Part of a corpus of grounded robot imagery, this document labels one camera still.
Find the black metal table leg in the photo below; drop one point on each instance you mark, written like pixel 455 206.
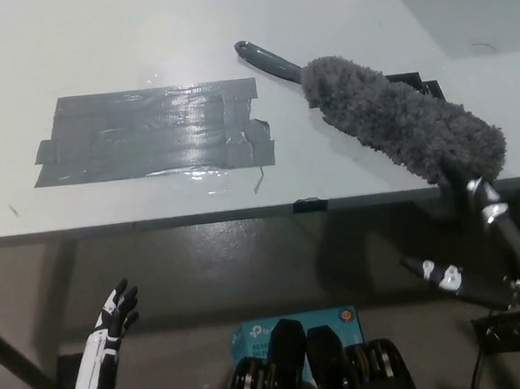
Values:
pixel 19 356

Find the black floor socket box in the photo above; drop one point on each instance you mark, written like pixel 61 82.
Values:
pixel 511 332

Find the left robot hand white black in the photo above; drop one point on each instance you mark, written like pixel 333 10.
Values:
pixel 98 354

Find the grey duct tape patch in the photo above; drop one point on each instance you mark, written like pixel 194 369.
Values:
pixel 145 131

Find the teal router cardboard box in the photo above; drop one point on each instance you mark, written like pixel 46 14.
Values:
pixel 254 336

